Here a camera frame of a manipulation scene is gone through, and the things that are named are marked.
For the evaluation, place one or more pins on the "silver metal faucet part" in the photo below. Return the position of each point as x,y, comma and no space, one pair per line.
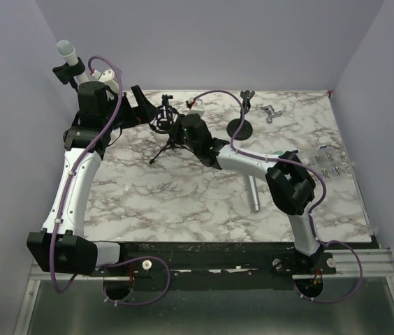
271,113

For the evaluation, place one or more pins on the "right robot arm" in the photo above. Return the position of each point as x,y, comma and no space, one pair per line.
291,185

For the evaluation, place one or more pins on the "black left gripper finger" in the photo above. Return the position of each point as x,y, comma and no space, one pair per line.
144,111
128,115

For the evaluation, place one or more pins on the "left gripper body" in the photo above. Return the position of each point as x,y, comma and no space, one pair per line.
120,122

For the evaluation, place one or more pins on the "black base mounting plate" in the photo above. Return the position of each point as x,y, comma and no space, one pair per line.
187,254

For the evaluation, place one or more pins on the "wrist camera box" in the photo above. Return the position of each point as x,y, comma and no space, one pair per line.
108,77
196,107

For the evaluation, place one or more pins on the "black round-base microphone stand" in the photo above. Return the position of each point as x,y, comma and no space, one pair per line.
246,129

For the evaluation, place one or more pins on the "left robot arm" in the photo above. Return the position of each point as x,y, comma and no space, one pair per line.
60,246

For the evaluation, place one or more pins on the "black left-corner microphone stand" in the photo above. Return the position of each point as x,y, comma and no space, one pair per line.
66,74

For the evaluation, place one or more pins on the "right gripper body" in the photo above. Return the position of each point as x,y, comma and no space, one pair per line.
179,136

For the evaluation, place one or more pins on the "clear plastic screw box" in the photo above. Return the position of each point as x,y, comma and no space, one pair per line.
326,161

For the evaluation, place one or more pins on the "black shock-mount tripod stand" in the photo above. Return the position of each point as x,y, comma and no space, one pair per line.
165,118

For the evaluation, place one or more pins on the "grey silver microphone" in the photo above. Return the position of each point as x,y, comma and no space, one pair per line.
252,194

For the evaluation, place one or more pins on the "white microphone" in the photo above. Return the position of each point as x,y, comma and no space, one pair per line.
68,53

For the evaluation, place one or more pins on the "aluminium rail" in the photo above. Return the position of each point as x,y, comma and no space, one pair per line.
333,263

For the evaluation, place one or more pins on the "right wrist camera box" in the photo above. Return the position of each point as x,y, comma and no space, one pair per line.
196,107

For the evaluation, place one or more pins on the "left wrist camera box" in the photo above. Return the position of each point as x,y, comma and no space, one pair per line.
108,77

